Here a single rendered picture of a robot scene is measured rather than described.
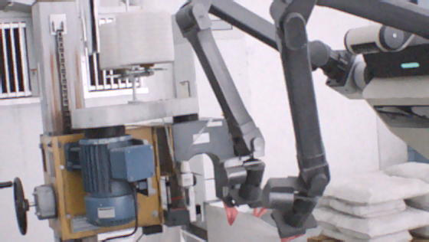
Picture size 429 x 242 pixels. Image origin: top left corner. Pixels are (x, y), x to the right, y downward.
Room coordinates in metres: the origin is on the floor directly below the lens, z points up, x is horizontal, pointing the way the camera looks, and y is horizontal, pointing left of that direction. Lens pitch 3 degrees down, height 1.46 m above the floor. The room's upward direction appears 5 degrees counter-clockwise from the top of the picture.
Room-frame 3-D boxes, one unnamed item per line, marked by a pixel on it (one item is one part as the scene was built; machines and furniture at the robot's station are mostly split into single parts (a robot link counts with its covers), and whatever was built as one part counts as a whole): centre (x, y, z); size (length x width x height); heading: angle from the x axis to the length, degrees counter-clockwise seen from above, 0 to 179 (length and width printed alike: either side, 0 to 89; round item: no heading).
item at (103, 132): (1.79, 0.32, 1.35); 0.12 x 0.12 x 0.04
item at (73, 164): (1.85, 0.39, 1.27); 0.12 x 0.09 x 0.09; 115
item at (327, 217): (5.03, -1.03, 0.32); 0.67 x 0.42 x 0.14; 119
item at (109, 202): (1.79, 0.32, 1.21); 0.15 x 0.15 x 0.25
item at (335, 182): (5.03, -1.02, 0.56); 0.66 x 0.43 x 0.15; 112
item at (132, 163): (1.73, 0.24, 1.25); 0.10 x 0.08 x 0.12; 140
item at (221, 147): (2.20, 0.10, 1.21); 0.30 x 0.25 x 0.30; 25
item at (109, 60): (2.10, 0.30, 1.61); 0.15 x 0.14 x 0.17; 25
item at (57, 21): (1.92, 0.46, 1.68); 0.05 x 0.03 x 0.06; 115
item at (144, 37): (1.86, 0.19, 1.61); 0.17 x 0.17 x 0.17
